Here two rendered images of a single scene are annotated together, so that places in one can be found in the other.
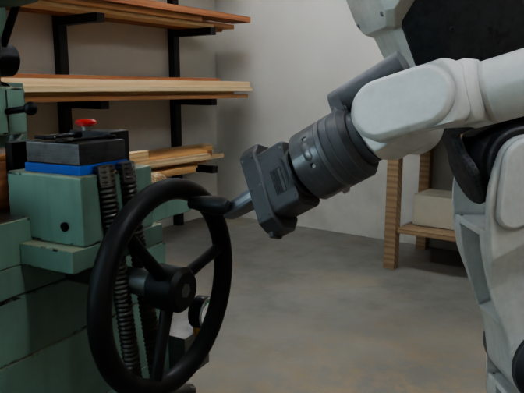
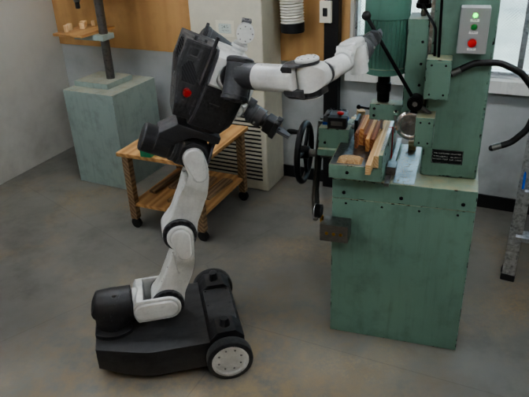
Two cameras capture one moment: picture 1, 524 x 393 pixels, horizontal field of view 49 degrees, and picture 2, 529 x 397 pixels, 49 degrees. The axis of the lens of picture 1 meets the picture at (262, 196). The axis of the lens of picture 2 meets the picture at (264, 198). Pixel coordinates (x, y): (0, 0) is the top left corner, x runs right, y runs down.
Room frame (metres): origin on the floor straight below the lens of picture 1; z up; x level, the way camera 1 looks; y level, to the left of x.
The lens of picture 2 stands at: (3.11, -0.46, 1.85)
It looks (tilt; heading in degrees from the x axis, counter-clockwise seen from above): 27 degrees down; 171
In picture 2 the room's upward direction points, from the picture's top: 3 degrees counter-clockwise
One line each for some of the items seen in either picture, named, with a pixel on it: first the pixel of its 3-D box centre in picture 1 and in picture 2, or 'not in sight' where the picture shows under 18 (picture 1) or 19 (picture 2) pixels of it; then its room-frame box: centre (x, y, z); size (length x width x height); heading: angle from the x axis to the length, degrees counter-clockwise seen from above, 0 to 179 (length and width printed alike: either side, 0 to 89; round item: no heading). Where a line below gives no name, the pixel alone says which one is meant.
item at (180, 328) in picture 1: (173, 344); (334, 229); (1.05, 0.17, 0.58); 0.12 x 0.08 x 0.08; 62
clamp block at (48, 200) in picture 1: (83, 199); (336, 132); (0.80, 0.25, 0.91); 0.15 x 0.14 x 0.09; 152
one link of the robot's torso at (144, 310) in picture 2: not in sight; (156, 297); (0.94, -0.62, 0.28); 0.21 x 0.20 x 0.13; 92
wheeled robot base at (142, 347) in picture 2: not in sight; (165, 312); (0.94, -0.58, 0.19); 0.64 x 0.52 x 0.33; 92
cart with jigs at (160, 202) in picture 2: not in sight; (187, 169); (-0.32, -0.39, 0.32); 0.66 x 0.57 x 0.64; 146
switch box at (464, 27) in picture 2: not in sight; (473, 29); (1.16, 0.64, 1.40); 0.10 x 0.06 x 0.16; 62
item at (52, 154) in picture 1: (84, 147); (336, 117); (0.80, 0.25, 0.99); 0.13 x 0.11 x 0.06; 152
